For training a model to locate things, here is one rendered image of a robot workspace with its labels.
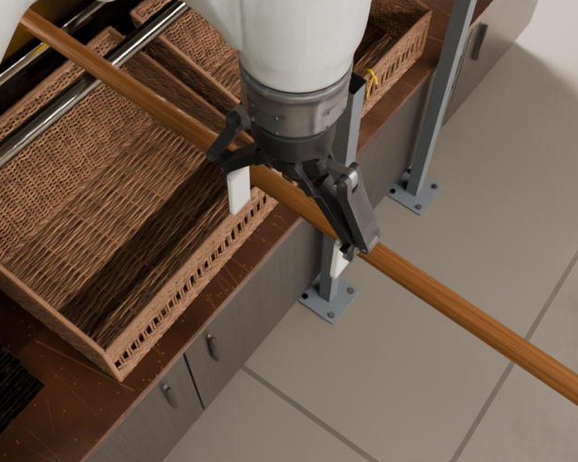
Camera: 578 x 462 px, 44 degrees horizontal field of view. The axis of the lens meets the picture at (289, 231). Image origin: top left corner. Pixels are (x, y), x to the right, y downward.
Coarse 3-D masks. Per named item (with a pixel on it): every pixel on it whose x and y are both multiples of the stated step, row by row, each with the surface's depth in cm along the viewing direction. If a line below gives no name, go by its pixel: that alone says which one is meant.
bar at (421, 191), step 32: (160, 32) 113; (448, 32) 175; (448, 64) 182; (64, 96) 105; (352, 96) 135; (448, 96) 196; (32, 128) 102; (352, 128) 144; (0, 160) 100; (352, 160) 156; (416, 160) 220; (416, 192) 233; (320, 288) 212; (352, 288) 218
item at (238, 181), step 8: (248, 168) 76; (232, 176) 75; (240, 176) 76; (248, 176) 78; (232, 184) 75; (240, 184) 77; (248, 184) 79; (232, 192) 77; (240, 192) 78; (248, 192) 80; (232, 200) 78; (240, 200) 79; (248, 200) 81; (232, 208) 79; (240, 208) 81
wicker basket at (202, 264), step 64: (64, 64) 151; (128, 64) 164; (0, 128) 145; (64, 128) 157; (128, 128) 172; (0, 192) 150; (64, 192) 163; (128, 192) 166; (192, 192) 166; (256, 192) 151; (0, 256) 156; (64, 256) 158; (128, 256) 158; (192, 256) 141; (64, 320) 132; (128, 320) 150
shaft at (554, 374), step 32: (32, 32) 108; (64, 32) 107; (96, 64) 104; (128, 96) 102; (160, 96) 101; (192, 128) 98; (288, 192) 93; (320, 224) 91; (384, 256) 88; (416, 288) 87; (448, 288) 87; (480, 320) 84; (512, 352) 83; (544, 352) 83; (576, 384) 80
